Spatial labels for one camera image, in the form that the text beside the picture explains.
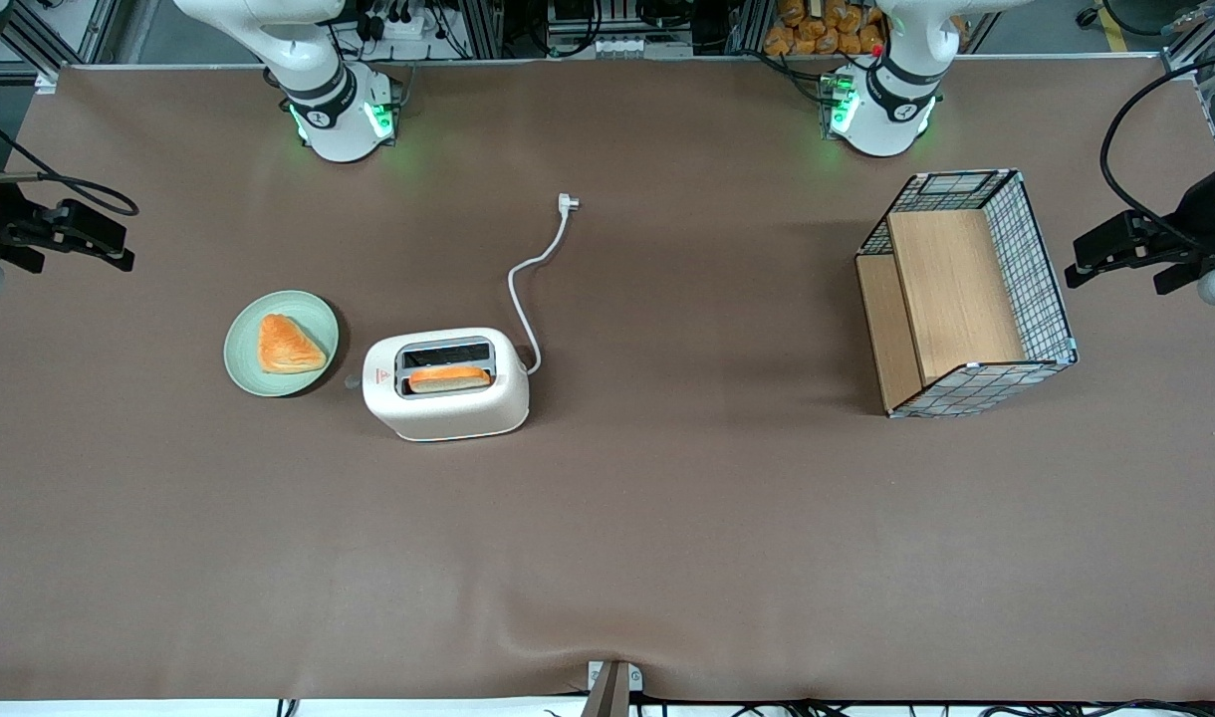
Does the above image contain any white power strip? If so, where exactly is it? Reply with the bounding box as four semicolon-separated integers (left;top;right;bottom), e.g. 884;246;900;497
364;5;456;43

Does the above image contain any grey front camera mount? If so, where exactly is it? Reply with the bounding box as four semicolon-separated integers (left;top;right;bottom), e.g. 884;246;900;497
586;659;644;717

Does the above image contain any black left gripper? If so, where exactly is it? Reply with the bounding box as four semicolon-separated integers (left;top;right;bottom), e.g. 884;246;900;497
1065;155;1215;296

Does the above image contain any light wooden shelf insert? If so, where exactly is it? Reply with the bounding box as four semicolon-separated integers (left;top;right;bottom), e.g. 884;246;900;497
856;209;1027;414

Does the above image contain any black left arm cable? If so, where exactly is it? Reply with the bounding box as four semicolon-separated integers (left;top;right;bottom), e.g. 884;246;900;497
1099;50;1215;255

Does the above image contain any triangular golden bread piece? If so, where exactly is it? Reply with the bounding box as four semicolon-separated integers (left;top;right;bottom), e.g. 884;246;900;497
258;314;329;375

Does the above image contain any black wire basket checked liner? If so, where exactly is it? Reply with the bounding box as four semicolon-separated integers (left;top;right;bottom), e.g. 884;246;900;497
854;168;1080;419

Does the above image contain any orange toast slice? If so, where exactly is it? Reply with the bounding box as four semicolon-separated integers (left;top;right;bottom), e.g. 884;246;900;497
408;365;492;393

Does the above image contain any white toaster power cable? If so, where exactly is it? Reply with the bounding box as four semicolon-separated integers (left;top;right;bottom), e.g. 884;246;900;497
508;193;582;376

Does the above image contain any pale green round plate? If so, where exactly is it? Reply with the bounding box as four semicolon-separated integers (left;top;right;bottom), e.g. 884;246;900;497
223;290;341;398

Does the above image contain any white two-slot toaster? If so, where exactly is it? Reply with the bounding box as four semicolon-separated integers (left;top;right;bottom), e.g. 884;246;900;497
362;327;531;443

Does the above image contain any aluminium table corner frame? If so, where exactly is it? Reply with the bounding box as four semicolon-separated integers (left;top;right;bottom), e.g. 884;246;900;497
1160;15;1215;101

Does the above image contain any aluminium frame post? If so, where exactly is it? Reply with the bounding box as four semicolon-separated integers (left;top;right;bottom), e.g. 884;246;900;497
465;0;506;58

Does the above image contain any pile of orange bread rolls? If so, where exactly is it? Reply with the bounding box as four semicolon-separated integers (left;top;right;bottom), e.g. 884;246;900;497
764;0;887;58

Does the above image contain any white terminal block strip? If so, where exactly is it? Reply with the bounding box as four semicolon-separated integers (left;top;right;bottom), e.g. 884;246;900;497
588;36;695;58

